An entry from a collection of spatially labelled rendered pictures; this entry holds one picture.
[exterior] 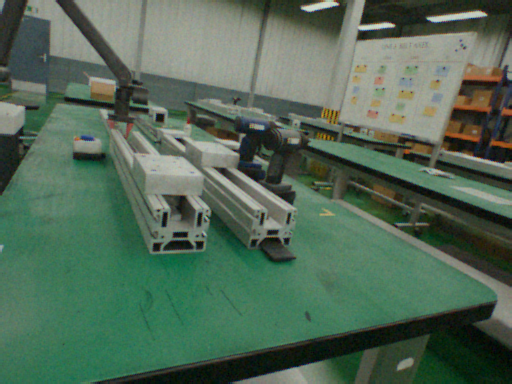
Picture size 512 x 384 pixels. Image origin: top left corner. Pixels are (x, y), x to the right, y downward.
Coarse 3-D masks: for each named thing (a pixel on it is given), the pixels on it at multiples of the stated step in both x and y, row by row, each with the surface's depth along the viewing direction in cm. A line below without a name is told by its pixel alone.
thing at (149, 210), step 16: (112, 144) 117; (128, 144) 117; (144, 144) 107; (128, 160) 85; (128, 176) 83; (128, 192) 82; (144, 208) 64; (160, 208) 57; (176, 208) 66; (192, 208) 62; (208, 208) 61; (144, 224) 63; (160, 224) 58; (176, 224) 62; (192, 224) 62; (208, 224) 62; (160, 240) 59; (176, 240) 65; (192, 240) 62
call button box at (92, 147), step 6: (96, 138) 114; (78, 144) 106; (84, 144) 107; (90, 144) 108; (96, 144) 108; (78, 150) 107; (84, 150) 107; (90, 150) 108; (96, 150) 109; (78, 156) 107; (84, 156) 108; (90, 156) 109; (96, 156) 109; (102, 156) 113
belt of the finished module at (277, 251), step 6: (264, 240) 71; (270, 240) 72; (276, 240) 72; (264, 246) 68; (270, 246) 69; (276, 246) 69; (282, 246) 70; (270, 252) 66; (276, 252) 67; (282, 252) 67; (288, 252) 68; (276, 258) 64; (282, 258) 65; (288, 258) 65; (294, 258) 66
